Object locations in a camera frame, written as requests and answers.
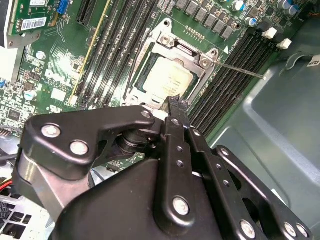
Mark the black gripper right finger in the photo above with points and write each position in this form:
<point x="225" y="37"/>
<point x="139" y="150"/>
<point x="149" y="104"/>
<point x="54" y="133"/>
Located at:
<point x="217" y="170"/>

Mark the metal socket cover frame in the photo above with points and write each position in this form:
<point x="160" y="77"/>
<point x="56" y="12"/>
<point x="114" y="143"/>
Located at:
<point x="185" y="61"/>

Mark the silver CPU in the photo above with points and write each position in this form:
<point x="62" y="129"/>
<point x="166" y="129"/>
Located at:
<point x="170" y="77"/>

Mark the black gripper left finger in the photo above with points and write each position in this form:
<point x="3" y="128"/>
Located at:
<point x="75" y="125"/>

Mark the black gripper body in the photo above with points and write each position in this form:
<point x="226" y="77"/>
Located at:
<point x="112" y="212"/>

